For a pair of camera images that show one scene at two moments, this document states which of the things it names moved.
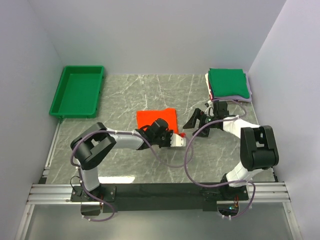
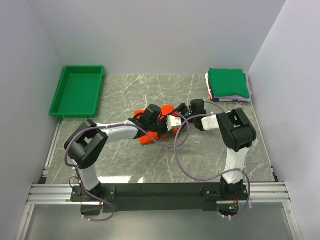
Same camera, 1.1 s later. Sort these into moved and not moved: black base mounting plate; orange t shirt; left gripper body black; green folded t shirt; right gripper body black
Moved: left gripper body black; right gripper body black; orange t shirt
Not moved: black base mounting plate; green folded t shirt
